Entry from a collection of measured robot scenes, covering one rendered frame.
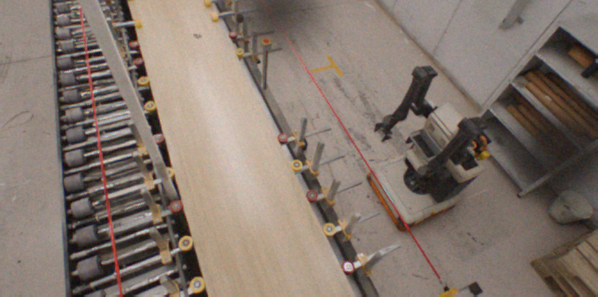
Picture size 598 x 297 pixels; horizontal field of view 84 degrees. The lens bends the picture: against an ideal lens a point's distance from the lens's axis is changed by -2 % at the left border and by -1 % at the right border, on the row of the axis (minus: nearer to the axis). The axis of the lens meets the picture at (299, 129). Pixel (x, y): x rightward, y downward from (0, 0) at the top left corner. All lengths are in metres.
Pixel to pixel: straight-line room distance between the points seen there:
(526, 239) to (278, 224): 2.59
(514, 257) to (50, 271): 3.96
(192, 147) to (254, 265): 0.93
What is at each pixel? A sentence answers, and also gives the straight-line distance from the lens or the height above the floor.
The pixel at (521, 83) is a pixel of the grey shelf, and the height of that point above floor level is 0.90.
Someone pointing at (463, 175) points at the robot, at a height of 0.80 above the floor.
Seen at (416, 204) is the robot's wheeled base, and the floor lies 0.28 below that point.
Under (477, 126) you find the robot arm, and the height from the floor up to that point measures 1.62.
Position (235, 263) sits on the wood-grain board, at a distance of 2.12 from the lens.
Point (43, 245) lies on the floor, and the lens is 3.54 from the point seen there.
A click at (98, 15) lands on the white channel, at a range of 1.35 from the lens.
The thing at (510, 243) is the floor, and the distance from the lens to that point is 3.90.
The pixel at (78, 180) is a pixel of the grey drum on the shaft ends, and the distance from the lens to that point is 2.64.
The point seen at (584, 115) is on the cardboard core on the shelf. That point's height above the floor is 0.96.
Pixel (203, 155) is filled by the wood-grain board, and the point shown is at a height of 0.90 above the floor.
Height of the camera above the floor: 2.95
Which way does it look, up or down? 53 degrees down
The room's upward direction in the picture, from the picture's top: 11 degrees clockwise
